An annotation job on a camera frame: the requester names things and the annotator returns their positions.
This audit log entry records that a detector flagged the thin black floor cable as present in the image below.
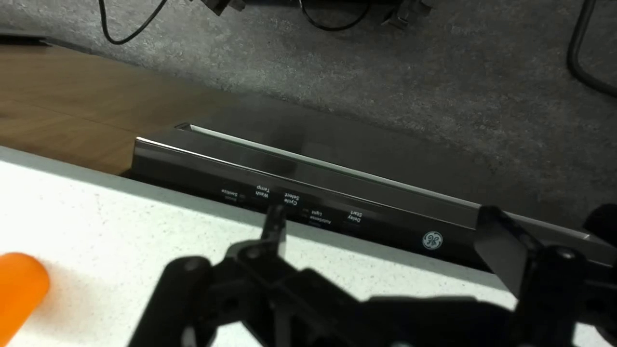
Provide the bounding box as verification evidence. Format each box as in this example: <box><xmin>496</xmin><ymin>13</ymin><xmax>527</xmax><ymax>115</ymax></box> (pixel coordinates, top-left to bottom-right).
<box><xmin>300</xmin><ymin>0</ymin><xmax>373</xmax><ymax>33</ymax></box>
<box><xmin>97</xmin><ymin>0</ymin><xmax>171</xmax><ymax>46</ymax></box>

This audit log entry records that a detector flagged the orange plastic cup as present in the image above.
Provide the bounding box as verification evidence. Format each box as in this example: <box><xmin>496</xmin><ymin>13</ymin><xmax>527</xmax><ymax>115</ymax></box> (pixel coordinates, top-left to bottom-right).
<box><xmin>0</xmin><ymin>250</ymin><xmax>53</xmax><ymax>347</ymax></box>

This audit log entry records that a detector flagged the thick black floor cable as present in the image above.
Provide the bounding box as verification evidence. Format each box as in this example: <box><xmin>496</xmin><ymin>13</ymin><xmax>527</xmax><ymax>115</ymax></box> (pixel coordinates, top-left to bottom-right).
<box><xmin>566</xmin><ymin>0</ymin><xmax>617</xmax><ymax>100</ymax></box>

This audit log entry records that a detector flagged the wooden cabinet drawer front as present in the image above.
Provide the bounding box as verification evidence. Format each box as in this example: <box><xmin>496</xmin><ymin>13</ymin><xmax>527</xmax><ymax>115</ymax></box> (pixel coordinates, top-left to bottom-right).
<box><xmin>0</xmin><ymin>44</ymin><xmax>259</xmax><ymax>177</ymax></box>

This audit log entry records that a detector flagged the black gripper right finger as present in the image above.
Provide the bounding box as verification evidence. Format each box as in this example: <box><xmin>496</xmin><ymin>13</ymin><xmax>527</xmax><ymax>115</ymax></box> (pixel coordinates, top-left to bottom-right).
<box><xmin>473</xmin><ymin>204</ymin><xmax>617</xmax><ymax>347</ymax></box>

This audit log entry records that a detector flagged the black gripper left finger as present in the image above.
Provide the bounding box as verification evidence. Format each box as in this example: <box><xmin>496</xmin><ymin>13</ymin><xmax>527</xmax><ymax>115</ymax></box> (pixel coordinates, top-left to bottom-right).
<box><xmin>128</xmin><ymin>202</ymin><xmax>305</xmax><ymax>347</ymax></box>

